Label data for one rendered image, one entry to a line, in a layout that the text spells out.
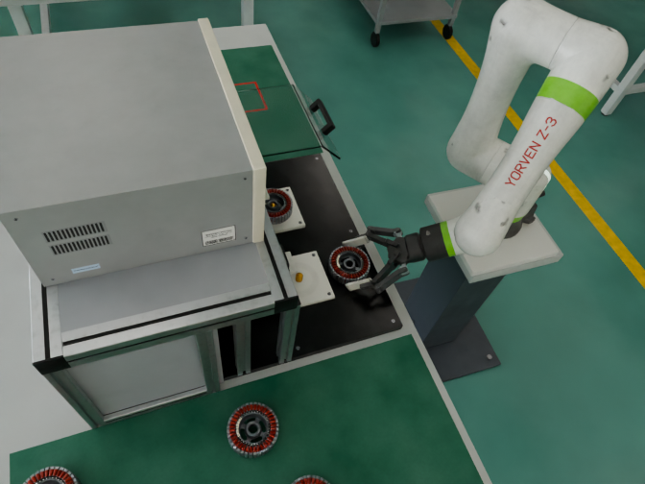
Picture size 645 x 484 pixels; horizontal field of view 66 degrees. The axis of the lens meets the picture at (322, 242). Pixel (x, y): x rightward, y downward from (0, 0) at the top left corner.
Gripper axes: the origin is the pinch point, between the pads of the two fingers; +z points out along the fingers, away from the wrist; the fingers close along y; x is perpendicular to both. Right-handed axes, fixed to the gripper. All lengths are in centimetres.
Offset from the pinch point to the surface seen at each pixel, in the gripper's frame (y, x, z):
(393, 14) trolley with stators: 236, -80, -19
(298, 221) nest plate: 14.9, 6.2, 12.3
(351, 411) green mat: -38.1, -2.7, 3.5
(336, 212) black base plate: 19.7, -0.7, 2.9
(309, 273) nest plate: -2.5, 4.7, 9.9
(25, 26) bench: 129, 46, 119
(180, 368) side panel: -34, 30, 28
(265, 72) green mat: 87, 9, 23
